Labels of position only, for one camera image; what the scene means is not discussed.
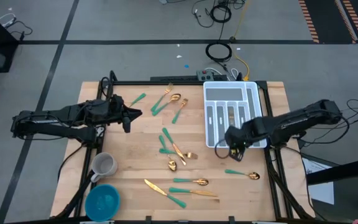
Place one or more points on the grey patterned mug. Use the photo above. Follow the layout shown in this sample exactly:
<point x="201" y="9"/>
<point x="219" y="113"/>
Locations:
<point x="104" y="165"/>

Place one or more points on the white paper sheet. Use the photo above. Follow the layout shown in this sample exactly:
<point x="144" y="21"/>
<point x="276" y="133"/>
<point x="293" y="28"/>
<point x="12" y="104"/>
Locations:
<point x="322" y="193"/>

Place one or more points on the white plastic cutlery tray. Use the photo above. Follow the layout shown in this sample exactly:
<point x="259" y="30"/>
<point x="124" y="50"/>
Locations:
<point x="224" y="93"/>

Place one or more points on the black metal table frame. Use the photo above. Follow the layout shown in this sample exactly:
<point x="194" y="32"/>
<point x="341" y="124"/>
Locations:
<point x="129" y="83"/>

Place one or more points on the black side table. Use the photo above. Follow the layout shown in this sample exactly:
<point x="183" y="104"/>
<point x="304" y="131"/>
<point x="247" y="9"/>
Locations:
<point x="337" y="174"/>

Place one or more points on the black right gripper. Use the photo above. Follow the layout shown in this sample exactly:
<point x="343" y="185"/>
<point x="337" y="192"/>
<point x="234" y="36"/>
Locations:
<point x="238" y="135"/>

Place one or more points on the grey power strip red switch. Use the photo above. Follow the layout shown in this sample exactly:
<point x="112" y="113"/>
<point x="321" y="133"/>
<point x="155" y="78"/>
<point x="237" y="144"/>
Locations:
<point x="205" y="75"/>

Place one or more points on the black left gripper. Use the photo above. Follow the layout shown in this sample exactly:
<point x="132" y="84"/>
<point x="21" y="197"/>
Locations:
<point x="117" y="109"/>

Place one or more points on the blue bowl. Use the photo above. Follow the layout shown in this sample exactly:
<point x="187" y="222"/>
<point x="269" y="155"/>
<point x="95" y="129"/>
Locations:
<point x="102" y="203"/>

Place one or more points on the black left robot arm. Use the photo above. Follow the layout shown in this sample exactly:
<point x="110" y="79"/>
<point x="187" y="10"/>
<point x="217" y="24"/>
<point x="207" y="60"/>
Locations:
<point x="57" y="113"/>

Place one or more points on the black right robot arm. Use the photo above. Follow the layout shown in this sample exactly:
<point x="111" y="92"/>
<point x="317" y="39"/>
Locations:
<point x="306" y="119"/>

